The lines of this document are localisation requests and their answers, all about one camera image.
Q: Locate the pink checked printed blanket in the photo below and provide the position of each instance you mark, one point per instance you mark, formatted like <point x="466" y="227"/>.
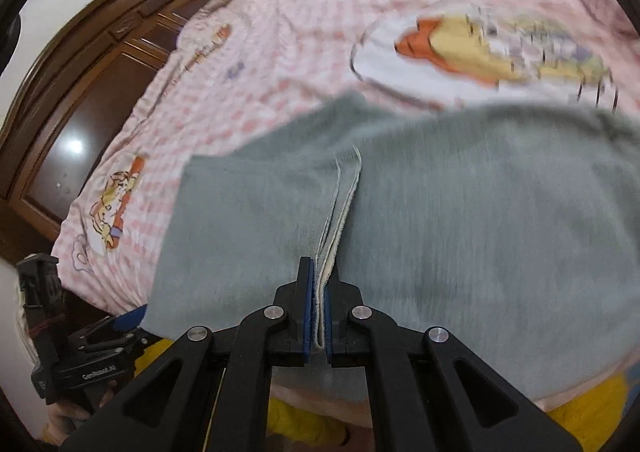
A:
<point x="280" y="32"/>

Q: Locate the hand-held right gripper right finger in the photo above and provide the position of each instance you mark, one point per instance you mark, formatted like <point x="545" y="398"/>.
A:
<point x="328" y="327"/>

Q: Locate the grey pants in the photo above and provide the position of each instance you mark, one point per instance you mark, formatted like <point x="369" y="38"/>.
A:
<point x="450" y="232"/>

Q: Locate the dark wooden footboard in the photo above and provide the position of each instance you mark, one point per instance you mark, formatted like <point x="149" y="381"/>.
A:
<point x="100" y="97"/>

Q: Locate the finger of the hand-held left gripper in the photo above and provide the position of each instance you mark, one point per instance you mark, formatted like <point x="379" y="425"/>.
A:
<point x="131" y="318"/>

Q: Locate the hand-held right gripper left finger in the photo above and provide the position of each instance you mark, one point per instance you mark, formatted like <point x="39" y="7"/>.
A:
<point x="309" y="312"/>

